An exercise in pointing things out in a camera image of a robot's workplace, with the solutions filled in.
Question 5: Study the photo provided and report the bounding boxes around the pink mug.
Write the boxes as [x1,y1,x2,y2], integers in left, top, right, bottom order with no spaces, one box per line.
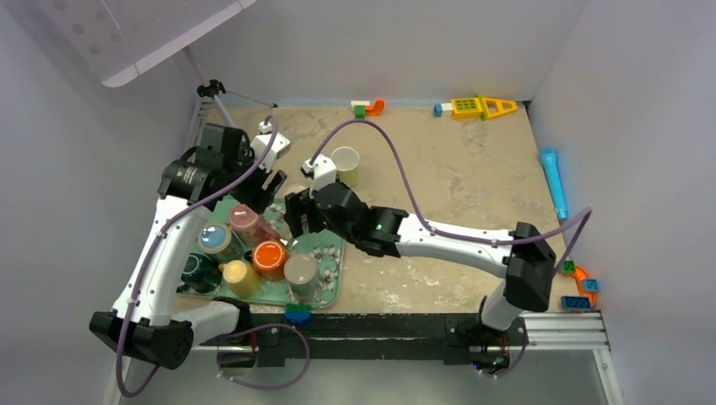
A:
[228,204,280,246]

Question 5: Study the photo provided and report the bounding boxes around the lime green mug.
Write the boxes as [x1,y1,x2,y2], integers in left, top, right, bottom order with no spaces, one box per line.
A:
[330,146,360,187]

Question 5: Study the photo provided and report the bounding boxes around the cream mug with basket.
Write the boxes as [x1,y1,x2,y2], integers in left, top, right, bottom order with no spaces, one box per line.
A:
[284,254,318,301]

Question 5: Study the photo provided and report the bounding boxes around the orange mug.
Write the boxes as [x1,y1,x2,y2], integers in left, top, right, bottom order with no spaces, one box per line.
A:
[252,240,289,282]

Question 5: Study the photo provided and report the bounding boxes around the blue butterfly mug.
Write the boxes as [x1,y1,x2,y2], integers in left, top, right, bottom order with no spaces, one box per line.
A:
[197,223,243,263]

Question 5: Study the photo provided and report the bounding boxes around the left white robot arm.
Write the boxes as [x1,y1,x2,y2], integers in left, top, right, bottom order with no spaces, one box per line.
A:
[89,116,290,370]

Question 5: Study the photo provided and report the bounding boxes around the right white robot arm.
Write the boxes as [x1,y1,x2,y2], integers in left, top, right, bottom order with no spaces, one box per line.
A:
[284,182,556,343]

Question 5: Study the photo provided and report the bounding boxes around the yellow mug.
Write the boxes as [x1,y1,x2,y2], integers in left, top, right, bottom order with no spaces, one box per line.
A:
[220,260,262,298]

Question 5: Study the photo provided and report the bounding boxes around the dark green mug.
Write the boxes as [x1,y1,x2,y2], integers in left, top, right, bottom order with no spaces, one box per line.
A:
[181,253,222,294]

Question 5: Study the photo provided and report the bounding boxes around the green floral tray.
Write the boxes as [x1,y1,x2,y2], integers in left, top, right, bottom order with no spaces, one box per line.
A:
[176,197,344,309]

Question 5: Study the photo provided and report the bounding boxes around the blue green toy block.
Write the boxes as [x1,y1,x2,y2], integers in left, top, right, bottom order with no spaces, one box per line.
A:
[284,304,312,325]

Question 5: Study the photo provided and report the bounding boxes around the orange green white toy blocks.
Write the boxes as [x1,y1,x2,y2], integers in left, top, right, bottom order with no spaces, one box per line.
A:
[350,98,385,119]

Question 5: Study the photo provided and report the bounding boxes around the grey tripod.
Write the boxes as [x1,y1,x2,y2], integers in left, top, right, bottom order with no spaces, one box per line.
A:
[182,46,279,127]

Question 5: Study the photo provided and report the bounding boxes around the blue white toy block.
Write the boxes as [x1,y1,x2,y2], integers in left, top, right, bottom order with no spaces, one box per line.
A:
[433,102,453,117]

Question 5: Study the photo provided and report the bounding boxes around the yellow toy phone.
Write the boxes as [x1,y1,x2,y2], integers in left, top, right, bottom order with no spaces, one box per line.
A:
[451,94,518,122]

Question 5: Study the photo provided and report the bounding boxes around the white overhead panel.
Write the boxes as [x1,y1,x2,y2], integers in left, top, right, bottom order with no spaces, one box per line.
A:
[32,0,255,88]

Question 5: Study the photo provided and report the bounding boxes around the blue toy flashlight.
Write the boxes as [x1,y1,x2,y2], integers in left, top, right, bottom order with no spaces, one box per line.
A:
[539,148,568,221]

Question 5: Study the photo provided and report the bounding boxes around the dark blue toy block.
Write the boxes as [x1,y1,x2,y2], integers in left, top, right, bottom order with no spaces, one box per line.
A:
[561,295,593,311]

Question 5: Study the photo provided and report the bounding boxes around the light blue toy block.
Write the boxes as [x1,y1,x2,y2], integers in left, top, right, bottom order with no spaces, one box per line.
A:
[582,278,600,294]

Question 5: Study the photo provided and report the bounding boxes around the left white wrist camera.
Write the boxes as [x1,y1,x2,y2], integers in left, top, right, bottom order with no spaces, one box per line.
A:
[250,121,291,173]

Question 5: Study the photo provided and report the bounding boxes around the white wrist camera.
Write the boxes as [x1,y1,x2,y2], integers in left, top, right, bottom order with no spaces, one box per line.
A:
[301,154,337,197]
[250,121,291,173]

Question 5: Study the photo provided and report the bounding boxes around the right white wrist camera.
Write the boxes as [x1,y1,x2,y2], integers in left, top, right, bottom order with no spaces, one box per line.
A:
[301,154,337,197]

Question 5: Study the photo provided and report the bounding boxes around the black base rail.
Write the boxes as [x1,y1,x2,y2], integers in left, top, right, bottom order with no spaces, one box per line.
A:
[195,301,529,370]

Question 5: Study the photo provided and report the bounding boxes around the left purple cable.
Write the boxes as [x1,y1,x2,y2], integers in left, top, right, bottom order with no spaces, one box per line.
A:
[114,114,312,399]

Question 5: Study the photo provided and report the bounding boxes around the purple cable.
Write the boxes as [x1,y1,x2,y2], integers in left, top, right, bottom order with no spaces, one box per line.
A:
[307,118,594,380]
[114,114,312,399]

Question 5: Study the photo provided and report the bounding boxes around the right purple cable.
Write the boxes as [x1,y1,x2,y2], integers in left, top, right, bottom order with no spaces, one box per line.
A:
[307,118,594,380]

